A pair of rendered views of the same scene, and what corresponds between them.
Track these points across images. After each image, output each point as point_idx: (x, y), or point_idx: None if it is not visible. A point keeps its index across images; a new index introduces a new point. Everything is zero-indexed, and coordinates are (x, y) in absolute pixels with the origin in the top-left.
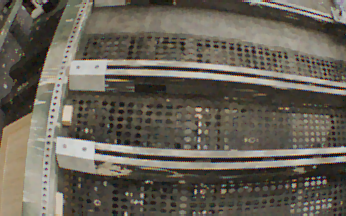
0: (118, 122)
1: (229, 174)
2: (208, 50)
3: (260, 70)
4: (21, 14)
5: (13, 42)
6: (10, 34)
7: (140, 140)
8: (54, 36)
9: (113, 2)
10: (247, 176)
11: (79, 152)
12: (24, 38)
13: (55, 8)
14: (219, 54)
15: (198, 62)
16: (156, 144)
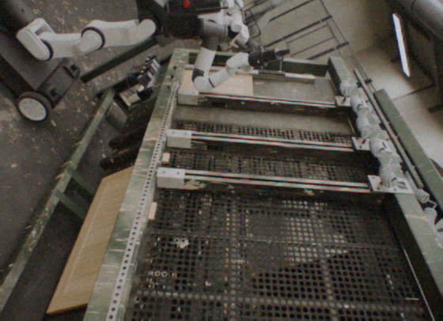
0: (198, 163)
1: (259, 188)
2: None
3: (274, 138)
4: (113, 108)
5: (109, 127)
6: (105, 120)
7: (210, 171)
8: (152, 115)
9: (190, 101)
10: (270, 191)
11: (174, 175)
12: (119, 127)
13: (149, 98)
14: (250, 134)
15: None
16: None
